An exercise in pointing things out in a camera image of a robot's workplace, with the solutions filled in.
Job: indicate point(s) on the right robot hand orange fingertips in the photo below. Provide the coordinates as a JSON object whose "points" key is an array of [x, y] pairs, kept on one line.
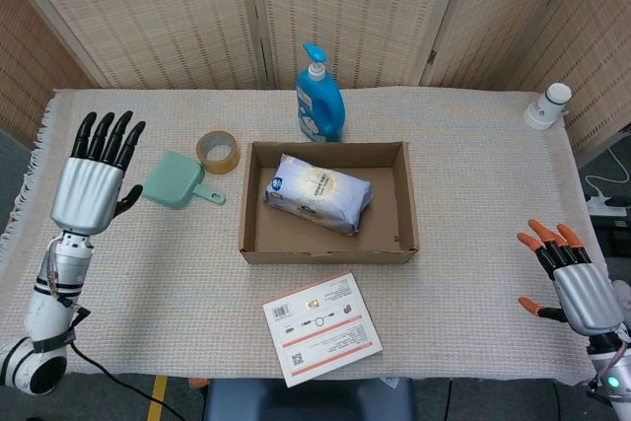
{"points": [[586, 298]]}

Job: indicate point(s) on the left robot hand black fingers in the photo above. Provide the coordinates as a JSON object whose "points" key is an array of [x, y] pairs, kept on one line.
{"points": [[86, 194]]}

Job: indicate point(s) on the blue tissue paper pack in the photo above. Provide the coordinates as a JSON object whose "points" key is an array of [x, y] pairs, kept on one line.
{"points": [[315, 194]]}

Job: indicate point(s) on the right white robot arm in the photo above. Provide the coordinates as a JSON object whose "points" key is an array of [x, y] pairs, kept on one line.
{"points": [[616, 381]]}

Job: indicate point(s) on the brown cardboard box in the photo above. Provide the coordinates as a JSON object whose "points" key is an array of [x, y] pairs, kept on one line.
{"points": [[325, 256]]}

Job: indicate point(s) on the mint green plastic scoop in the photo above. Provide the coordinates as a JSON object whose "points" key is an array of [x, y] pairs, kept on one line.
{"points": [[172, 179]]}

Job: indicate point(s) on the white power strip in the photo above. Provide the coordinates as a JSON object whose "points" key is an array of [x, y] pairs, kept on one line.
{"points": [[604, 206]]}

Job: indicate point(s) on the tan packing tape roll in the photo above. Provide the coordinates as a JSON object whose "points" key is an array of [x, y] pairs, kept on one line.
{"points": [[219, 167]]}

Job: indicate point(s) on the beige woven tablecloth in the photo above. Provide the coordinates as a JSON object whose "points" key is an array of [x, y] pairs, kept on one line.
{"points": [[468, 194]]}

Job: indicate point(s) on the woven folding screen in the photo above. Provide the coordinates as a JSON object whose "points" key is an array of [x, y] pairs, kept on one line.
{"points": [[172, 12]]}

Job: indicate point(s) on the blue detergent pump bottle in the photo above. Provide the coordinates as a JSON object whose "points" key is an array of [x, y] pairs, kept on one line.
{"points": [[320, 105]]}

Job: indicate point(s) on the white orange product box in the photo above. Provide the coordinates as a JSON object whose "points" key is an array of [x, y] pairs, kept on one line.
{"points": [[320, 332]]}

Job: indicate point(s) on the blue padded seat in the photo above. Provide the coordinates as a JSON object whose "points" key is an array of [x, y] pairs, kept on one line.
{"points": [[305, 401]]}

